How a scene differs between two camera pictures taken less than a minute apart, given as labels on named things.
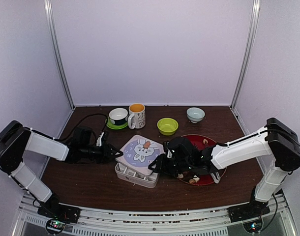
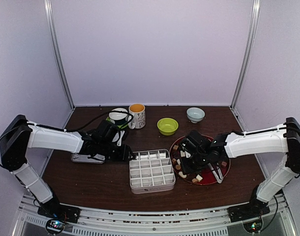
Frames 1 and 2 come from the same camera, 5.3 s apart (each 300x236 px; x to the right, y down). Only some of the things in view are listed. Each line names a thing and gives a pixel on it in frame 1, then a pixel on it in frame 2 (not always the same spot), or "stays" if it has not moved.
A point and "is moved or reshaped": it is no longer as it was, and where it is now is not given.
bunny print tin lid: [139, 152] is moved or reshaped
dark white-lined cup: [118, 116] stays
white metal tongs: [214, 178] is moved or reshaped
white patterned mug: [136, 117] stays
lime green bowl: [167, 126] stays
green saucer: [113, 126] stays
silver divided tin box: [151, 181] -> [151, 172]
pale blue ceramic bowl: [195, 114] stays
